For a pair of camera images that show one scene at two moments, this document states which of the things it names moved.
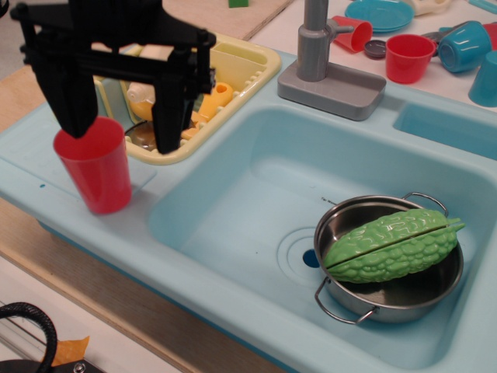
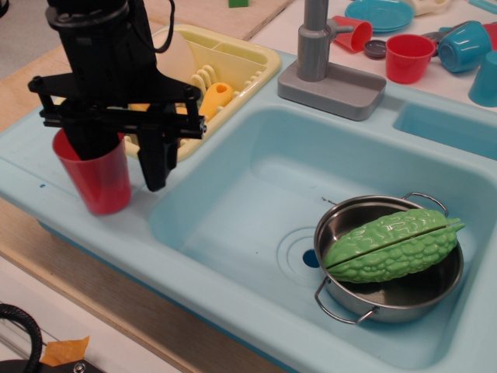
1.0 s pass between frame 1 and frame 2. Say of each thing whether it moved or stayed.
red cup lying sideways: stayed
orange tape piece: stayed
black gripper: moved
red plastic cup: stayed
